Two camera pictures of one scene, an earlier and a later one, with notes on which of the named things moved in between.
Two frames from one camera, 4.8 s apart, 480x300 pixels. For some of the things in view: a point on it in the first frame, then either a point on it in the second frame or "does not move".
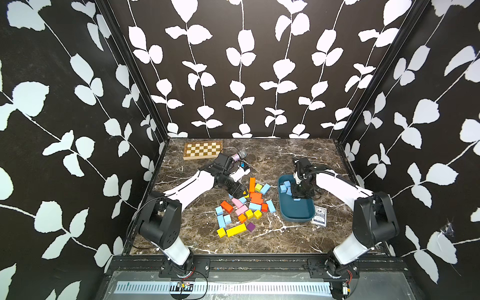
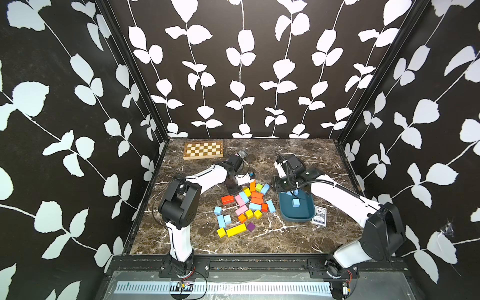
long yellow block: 236,230 does not move
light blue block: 265,189 does not move
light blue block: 272,208 does not move
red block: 226,207 -> 227,199
